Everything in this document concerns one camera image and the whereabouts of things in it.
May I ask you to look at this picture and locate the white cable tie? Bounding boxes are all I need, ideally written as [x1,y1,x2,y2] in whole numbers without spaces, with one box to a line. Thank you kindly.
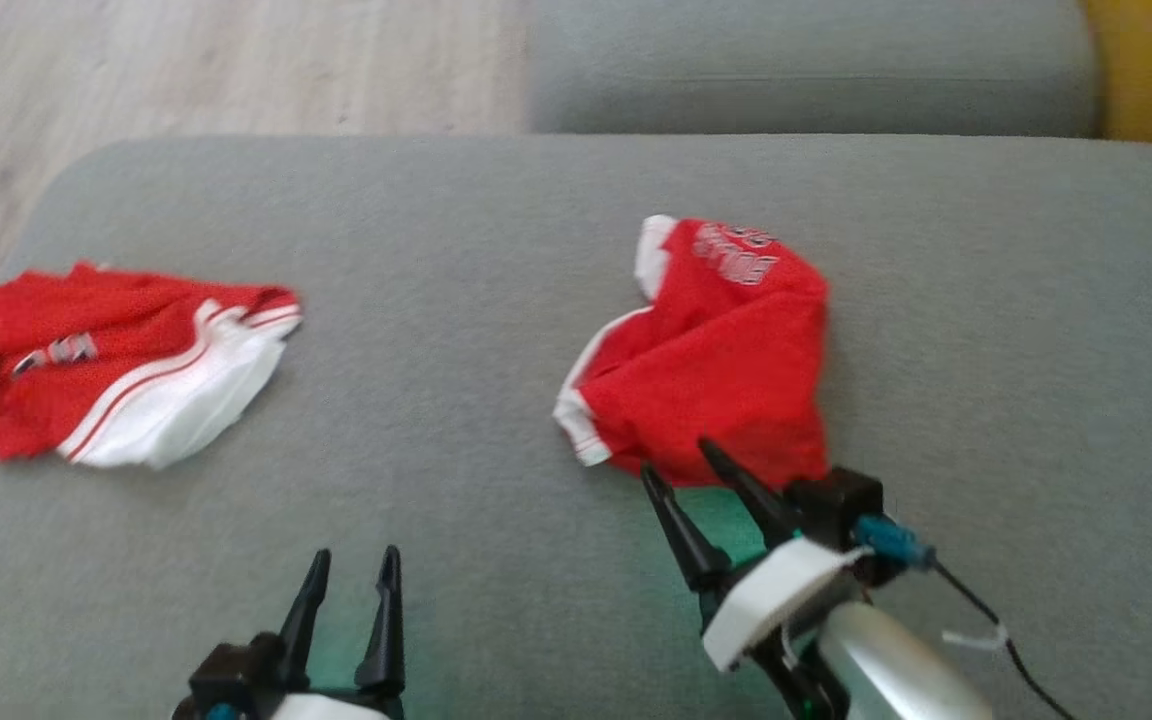
[941,625,1009,653]

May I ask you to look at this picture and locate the large grey sofa seat cushion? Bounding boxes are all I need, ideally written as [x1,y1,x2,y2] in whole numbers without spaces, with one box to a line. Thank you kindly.
[0,135,1152,720]

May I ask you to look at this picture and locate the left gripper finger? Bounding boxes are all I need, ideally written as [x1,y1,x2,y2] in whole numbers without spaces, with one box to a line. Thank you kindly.
[354,544,407,701]
[276,548,333,691]

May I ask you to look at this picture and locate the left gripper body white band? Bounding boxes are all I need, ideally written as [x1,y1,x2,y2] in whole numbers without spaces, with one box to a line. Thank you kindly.
[271,688,407,720]

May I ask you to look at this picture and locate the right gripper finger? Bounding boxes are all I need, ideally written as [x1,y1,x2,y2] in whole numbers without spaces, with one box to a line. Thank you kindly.
[639,462,737,601]
[698,436,805,549]

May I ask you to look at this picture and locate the red shorts with white panel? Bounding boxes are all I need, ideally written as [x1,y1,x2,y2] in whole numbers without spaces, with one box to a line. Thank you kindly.
[0,260,305,471]

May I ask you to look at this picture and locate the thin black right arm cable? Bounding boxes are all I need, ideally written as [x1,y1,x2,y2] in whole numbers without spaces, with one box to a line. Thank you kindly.
[931,560,1077,720]

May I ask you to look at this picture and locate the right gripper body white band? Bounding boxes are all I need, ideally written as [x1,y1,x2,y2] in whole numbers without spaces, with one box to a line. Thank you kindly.
[698,536,874,720]

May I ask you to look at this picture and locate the red garment with white print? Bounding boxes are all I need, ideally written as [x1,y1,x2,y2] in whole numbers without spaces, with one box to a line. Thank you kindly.
[553,213,832,491]

